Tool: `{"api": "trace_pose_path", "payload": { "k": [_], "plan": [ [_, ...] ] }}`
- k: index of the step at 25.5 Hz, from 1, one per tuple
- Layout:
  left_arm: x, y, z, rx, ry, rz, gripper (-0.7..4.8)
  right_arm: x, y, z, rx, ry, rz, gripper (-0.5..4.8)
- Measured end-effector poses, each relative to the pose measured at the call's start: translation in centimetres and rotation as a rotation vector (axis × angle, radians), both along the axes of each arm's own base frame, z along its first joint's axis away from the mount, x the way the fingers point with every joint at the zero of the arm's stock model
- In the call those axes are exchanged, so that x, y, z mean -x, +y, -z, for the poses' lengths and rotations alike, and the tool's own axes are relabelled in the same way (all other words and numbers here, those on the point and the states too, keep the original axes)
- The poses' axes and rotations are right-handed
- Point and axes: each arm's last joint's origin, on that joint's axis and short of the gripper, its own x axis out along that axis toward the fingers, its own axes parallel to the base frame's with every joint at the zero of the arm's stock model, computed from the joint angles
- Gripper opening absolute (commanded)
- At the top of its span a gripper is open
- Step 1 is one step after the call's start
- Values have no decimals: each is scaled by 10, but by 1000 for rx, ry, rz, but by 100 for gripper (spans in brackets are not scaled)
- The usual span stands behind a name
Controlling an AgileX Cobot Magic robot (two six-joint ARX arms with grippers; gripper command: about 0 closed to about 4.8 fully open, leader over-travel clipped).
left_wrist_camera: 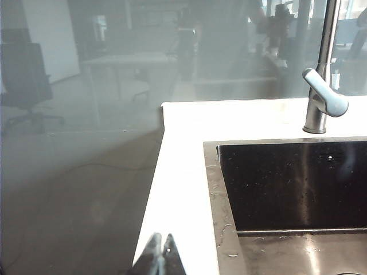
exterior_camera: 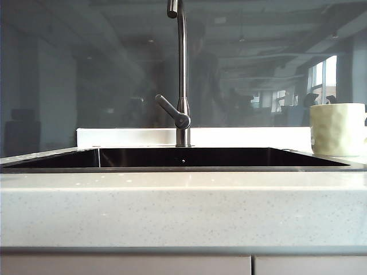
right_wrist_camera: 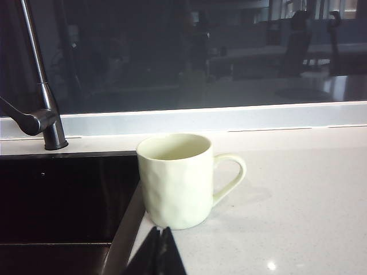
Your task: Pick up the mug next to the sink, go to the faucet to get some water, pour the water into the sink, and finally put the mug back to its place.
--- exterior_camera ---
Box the black undermount sink basin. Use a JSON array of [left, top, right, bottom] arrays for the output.
[[0, 146, 367, 173]]

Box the pale green ceramic mug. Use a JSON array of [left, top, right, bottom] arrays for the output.
[[309, 103, 367, 158]]

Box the wide grey cabinet door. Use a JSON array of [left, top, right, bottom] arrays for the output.
[[0, 255, 253, 275]]

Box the white backsplash ledge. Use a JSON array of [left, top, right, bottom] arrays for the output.
[[76, 126, 314, 150]]

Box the narrow grey cabinet door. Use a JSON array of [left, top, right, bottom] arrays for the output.
[[254, 255, 367, 275]]

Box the steel faucet lever handle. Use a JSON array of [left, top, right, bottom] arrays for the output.
[[155, 95, 192, 129]]

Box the tall steel gooseneck faucet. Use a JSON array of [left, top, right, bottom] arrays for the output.
[[166, 0, 192, 148]]

